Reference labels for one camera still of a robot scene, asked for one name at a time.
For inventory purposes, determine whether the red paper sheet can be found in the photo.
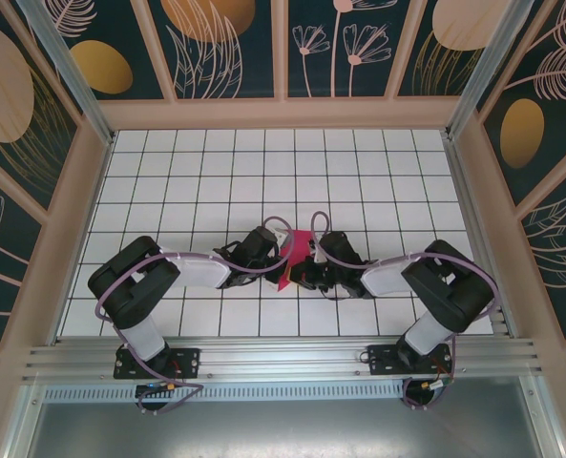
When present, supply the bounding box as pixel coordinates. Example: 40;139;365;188
276;227;313;292

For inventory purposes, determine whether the grey metal sheet panel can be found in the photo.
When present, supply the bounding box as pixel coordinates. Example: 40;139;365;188
3;376;566;458

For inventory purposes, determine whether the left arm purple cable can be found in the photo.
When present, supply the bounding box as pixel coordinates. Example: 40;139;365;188
94;215;297;415

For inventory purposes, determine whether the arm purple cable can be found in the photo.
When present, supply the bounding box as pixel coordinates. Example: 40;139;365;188
310;210;499;411
94;215;297;415

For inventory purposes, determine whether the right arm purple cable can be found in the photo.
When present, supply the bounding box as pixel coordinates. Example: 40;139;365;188
310;210;499;411

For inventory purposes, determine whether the long aluminium mounting rail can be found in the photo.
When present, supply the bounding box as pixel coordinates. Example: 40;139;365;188
22;335;545;384

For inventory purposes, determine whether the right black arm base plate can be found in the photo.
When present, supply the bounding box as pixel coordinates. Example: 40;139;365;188
367;343;455;377

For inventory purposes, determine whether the slotted grey cable duct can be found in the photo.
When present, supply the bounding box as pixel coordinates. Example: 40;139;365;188
42;379;408;403

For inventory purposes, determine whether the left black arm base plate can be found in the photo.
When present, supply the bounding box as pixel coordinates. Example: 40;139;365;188
113;346;202;381

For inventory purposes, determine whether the aluminium side rail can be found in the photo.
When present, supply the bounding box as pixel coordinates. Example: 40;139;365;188
442;131;520;341

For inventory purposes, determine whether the aluminium corner post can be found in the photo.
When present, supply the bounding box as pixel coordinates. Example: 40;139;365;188
14;0;116;147
445;0;537;140

